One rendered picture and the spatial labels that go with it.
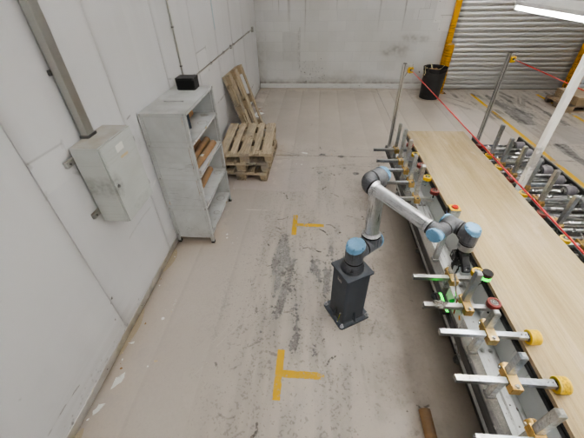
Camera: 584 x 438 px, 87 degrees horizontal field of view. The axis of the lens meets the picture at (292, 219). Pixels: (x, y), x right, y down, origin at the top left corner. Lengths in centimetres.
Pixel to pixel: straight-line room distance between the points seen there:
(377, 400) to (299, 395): 59
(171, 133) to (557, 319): 318
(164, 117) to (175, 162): 45
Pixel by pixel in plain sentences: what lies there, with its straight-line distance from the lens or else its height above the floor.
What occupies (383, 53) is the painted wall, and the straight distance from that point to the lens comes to 930.
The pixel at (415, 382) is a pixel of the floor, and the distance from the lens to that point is 289.
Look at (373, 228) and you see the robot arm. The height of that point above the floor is 97.
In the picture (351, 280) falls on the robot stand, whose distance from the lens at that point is 254.
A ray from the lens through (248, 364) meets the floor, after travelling 283.
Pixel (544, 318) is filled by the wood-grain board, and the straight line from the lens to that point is 241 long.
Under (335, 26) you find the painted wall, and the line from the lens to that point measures 907.
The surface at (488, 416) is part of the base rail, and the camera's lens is 216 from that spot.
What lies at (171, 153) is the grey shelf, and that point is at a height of 117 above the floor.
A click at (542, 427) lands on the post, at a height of 104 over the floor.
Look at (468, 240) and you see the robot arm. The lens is 201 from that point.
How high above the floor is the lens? 251
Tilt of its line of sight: 39 degrees down
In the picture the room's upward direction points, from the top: 1 degrees counter-clockwise
